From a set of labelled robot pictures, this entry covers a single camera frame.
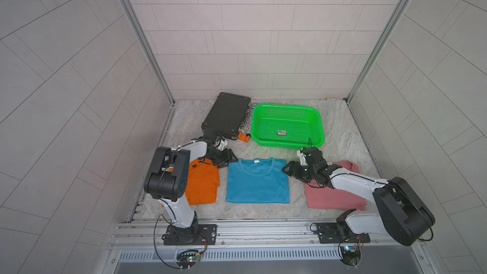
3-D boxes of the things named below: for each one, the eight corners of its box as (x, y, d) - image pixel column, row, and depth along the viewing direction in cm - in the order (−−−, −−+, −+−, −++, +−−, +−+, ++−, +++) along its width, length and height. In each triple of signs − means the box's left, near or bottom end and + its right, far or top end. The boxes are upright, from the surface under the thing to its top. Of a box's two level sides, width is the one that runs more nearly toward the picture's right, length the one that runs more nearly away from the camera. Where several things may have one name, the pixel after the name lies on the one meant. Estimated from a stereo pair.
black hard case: (201, 131, 102) (199, 126, 99) (221, 96, 120) (220, 91, 117) (236, 140, 99) (236, 135, 96) (251, 102, 116) (251, 97, 113)
